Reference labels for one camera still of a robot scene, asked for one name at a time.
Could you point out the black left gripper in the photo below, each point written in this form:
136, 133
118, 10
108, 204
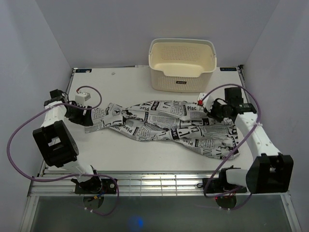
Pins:
85, 120

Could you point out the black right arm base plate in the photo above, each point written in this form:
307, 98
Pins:
217, 186

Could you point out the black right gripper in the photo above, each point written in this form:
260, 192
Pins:
211, 114

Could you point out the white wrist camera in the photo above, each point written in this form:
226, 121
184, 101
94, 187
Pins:
81, 99
205, 102

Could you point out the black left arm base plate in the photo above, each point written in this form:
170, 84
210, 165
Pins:
107, 187

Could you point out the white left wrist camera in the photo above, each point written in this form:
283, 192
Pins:
81, 99

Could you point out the cream perforated plastic basket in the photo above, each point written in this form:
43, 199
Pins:
181, 65

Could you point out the blue label sticker left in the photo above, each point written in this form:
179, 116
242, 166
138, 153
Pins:
83, 70

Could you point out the blue label sticker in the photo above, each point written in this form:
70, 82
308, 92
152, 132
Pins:
83, 70
228, 69

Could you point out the blue label sticker right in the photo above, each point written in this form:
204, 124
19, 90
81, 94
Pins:
228, 69

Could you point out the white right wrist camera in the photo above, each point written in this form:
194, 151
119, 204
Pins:
205, 102

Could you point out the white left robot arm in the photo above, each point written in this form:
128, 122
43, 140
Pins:
57, 145

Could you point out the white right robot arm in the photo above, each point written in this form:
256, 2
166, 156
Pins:
271, 170

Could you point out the newspaper print trousers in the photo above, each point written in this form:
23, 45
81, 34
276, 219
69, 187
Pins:
182, 122

